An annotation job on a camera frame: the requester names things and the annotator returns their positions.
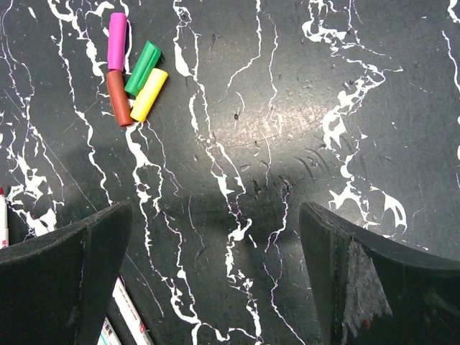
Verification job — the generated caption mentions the white pen pink tip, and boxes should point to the white pen pink tip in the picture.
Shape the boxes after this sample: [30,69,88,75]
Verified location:
[97,317,121,345]

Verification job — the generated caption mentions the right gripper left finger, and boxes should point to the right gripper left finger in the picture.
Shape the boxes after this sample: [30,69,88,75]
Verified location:
[1,201,132,344]

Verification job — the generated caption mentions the green pen cap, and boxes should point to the green pen cap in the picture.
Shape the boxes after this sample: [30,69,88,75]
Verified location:
[124,41,162,96]

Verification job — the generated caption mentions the yellow pen cap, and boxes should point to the yellow pen cap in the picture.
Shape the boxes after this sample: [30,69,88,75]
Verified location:
[130,68,168,122]

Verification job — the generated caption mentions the white pen green tip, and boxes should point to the white pen green tip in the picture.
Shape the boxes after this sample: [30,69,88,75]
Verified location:
[112,277,154,345]

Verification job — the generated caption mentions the pink pen cap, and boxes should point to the pink pen cap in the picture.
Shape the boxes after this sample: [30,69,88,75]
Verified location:
[107,12,127,71]

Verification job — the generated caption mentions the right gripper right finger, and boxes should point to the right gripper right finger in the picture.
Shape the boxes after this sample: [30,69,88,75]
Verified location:
[298,202,459,344]

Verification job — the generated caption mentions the brown pen cap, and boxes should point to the brown pen cap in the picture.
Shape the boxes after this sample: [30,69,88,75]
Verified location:
[106,70,133,127]

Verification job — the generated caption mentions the white pen red tip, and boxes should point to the white pen red tip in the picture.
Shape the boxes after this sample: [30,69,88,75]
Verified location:
[0,188,9,249]

